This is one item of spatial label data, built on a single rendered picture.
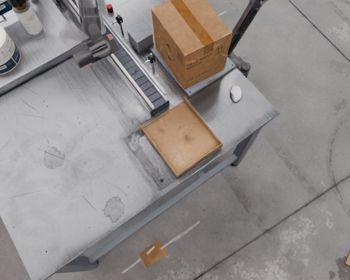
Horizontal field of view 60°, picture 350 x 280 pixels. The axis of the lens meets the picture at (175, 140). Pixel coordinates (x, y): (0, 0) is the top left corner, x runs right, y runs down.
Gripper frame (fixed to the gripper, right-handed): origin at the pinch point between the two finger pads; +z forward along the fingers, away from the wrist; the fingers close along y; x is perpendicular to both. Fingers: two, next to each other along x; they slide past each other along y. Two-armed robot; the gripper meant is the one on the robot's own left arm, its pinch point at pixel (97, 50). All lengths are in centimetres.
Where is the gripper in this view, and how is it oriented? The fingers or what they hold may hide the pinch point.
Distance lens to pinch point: 130.9
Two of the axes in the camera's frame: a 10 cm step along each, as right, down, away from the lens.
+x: 4.3, 8.4, 3.4
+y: -8.5, 5.0, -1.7
